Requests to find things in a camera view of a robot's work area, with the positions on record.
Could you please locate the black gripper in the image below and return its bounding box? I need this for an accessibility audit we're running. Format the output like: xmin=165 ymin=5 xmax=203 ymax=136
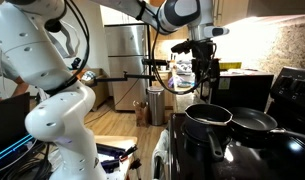
xmin=191 ymin=39 xmax=222 ymax=100

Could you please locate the black saucepan pot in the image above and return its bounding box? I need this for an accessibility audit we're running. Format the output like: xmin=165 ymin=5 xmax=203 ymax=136
xmin=184 ymin=103 xmax=234 ymax=163

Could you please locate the black frying pan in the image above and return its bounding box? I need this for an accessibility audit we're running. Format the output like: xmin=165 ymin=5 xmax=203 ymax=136
xmin=227 ymin=106 xmax=305 ymax=143

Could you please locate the yellow box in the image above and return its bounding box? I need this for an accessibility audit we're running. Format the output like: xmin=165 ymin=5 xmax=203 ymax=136
xmin=219 ymin=61 xmax=242 ymax=70

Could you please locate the countertop microwave oven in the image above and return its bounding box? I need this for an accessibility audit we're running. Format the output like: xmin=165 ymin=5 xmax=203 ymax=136
xmin=208 ymin=69 xmax=275 ymax=113

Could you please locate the steel trash can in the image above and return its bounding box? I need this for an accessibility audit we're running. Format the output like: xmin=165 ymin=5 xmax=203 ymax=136
xmin=147 ymin=85 xmax=166 ymax=127

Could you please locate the white hanging towel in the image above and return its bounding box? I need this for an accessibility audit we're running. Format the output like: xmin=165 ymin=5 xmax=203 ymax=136
xmin=151 ymin=129 xmax=170 ymax=180

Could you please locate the black electric stove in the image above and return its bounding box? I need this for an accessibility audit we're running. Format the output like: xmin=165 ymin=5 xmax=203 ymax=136
xmin=168 ymin=66 xmax=305 ymax=180

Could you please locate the stainless steel refrigerator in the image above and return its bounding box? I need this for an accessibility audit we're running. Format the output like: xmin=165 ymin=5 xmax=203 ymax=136
xmin=104 ymin=23 xmax=150 ymax=112

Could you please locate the orange black clamp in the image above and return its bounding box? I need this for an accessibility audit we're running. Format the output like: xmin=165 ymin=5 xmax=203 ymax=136
xmin=118 ymin=143 xmax=140 ymax=163

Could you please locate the brown wooden cabinet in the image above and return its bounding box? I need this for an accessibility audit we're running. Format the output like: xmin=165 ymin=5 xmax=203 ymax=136
xmin=79 ymin=68 xmax=110 ymax=112

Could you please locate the robot mounting table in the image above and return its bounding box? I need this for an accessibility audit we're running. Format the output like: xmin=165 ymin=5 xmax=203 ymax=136
xmin=93 ymin=134 xmax=139 ymax=180

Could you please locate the person in grey shirt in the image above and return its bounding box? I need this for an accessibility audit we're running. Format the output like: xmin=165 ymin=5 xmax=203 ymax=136
xmin=0 ymin=54 xmax=30 ymax=103

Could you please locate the black computer monitor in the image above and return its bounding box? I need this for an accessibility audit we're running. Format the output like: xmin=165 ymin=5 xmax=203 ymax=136
xmin=0 ymin=92 xmax=31 ymax=154

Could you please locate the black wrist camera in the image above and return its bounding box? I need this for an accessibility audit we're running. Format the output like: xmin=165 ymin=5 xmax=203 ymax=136
xmin=170 ymin=39 xmax=196 ymax=55

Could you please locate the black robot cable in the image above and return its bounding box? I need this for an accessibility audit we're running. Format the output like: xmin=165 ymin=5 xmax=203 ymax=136
xmin=150 ymin=13 xmax=206 ymax=96

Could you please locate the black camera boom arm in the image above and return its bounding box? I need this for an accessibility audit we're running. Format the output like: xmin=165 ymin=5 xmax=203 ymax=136
xmin=91 ymin=70 xmax=157 ymax=84

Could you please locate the wooden wall cabinet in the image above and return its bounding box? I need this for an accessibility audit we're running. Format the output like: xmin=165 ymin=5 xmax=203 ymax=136
xmin=213 ymin=0 xmax=250 ymax=26

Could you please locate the black cable bundle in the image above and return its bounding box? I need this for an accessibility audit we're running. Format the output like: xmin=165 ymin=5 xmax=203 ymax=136
xmin=0 ymin=133 xmax=53 ymax=180

